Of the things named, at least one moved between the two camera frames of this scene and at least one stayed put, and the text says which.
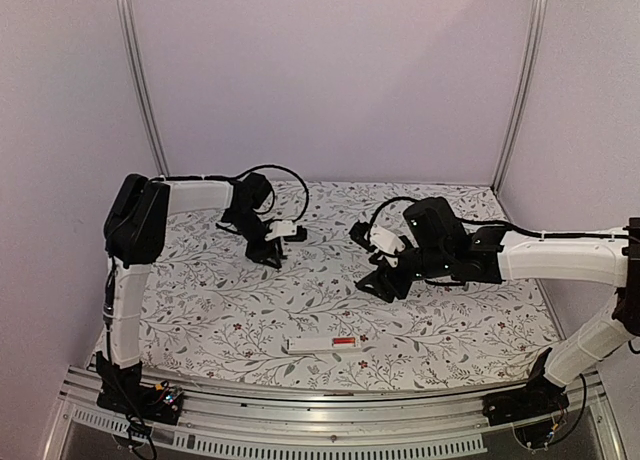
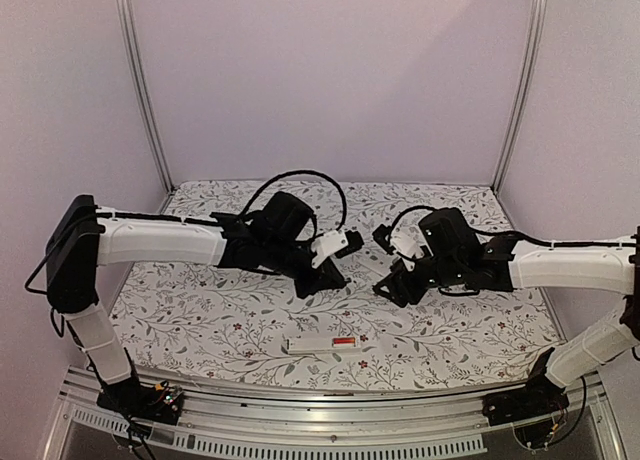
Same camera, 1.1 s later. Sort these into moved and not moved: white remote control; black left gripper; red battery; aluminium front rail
Moved: black left gripper
Not moved: red battery; aluminium front rail; white remote control
